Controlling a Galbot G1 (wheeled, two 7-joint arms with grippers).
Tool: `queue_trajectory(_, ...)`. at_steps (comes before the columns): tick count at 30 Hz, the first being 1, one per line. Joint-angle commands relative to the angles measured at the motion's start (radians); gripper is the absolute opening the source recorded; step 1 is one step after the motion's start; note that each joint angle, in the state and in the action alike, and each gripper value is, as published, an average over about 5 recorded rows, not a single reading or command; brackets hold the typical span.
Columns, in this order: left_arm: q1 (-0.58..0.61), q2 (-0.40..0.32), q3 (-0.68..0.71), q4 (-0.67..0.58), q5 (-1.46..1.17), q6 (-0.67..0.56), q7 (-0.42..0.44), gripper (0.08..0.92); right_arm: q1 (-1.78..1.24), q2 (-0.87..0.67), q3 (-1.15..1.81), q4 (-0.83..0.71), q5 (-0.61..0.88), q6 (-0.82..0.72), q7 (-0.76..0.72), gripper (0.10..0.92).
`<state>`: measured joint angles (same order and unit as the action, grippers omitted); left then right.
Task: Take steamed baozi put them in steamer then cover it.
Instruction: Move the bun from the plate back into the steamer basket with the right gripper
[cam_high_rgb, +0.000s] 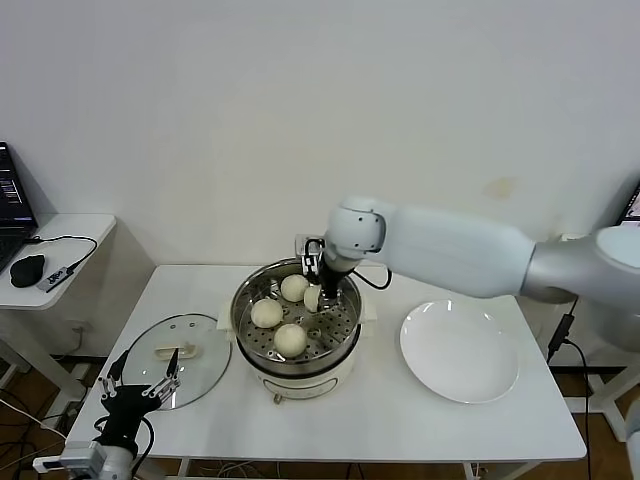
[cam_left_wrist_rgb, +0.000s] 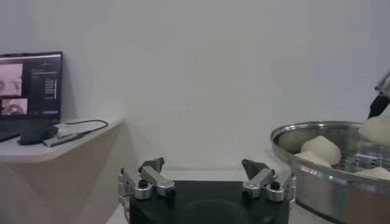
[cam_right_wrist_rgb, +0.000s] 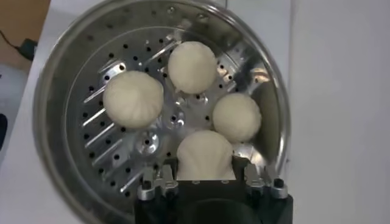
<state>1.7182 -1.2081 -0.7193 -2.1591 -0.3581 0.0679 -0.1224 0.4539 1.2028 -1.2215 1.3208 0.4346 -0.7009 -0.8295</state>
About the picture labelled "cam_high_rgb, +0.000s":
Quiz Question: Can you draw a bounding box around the white side desk with mouse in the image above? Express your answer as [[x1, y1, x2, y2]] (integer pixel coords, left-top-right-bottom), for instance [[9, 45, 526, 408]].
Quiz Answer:
[[0, 214, 119, 401]]

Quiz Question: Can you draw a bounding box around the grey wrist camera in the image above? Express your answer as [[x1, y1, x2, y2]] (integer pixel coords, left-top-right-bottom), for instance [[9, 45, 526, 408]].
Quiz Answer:
[[32, 440, 109, 474], [294, 233, 326, 275]]

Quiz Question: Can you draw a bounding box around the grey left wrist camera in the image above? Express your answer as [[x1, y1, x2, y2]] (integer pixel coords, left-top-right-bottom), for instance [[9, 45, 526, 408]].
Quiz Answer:
[[32, 440, 109, 474]]

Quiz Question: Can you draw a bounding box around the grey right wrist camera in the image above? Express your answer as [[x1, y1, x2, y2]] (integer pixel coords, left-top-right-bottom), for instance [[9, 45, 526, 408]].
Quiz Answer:
[[294, 233, 326, 275]]

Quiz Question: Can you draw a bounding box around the black laptop with bright windows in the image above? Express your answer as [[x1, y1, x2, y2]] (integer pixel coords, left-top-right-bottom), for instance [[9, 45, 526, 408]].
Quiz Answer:
[[622, 182, 640, 226]]

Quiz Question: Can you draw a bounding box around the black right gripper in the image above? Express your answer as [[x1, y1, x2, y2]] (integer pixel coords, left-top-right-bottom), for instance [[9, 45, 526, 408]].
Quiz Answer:
[[316, 248, 357, 314]]

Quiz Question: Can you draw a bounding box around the white side desk with label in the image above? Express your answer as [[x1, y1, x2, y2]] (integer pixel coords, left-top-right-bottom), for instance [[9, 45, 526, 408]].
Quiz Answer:
[[558, 232, 640, 444]]

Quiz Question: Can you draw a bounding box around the black usb hub cable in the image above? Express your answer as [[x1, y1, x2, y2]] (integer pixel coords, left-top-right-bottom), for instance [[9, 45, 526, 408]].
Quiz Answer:
[[23, 235, 100, 274]]

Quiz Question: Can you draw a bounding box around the grey usb hub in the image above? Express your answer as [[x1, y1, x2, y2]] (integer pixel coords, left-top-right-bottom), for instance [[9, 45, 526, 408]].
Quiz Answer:
[[37, 267, 72, 295]]

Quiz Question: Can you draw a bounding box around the white cable bundle under table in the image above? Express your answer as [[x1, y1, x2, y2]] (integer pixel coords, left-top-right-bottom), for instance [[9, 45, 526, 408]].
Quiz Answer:
[[199, 462, 264, 480]]

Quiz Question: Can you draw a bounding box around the white round plate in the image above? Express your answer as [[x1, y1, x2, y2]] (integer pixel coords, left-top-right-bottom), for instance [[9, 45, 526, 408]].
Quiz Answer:
[[398, 299, 521, 405]]

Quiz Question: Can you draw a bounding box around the white floor cable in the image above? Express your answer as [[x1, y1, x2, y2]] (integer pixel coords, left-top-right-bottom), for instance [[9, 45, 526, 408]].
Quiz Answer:
[[0, 402, 69, 441]]

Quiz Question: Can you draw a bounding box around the round glass pot lid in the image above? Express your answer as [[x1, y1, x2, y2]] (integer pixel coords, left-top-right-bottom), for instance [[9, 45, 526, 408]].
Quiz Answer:
[[119, 313, 234, 412]]

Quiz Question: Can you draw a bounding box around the black cable with adapter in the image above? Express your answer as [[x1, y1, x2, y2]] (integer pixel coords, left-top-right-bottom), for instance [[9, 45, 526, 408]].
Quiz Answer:
[[545, 298, 592, 480]]

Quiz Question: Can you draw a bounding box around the black computer mouse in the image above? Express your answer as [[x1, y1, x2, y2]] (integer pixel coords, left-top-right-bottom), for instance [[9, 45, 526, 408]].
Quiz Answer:
[[9, 254, 47, 289]]

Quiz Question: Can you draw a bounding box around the black laptop with dark screen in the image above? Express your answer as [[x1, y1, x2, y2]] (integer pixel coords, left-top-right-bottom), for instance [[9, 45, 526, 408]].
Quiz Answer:
[[0, 142, 40, 274]]

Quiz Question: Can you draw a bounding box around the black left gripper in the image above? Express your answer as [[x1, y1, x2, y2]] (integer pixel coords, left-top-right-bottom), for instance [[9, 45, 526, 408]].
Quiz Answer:
[[94, 348, 182, 447]]

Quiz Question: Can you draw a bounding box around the stainless steel steamer basket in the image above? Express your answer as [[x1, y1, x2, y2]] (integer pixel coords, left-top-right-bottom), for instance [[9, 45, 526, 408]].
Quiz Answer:
[[230, 257, 362, 379]]

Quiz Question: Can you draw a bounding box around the white electric cooker base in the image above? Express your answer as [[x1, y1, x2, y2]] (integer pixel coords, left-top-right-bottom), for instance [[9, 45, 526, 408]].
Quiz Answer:
[[217, 293, 379, 405]]

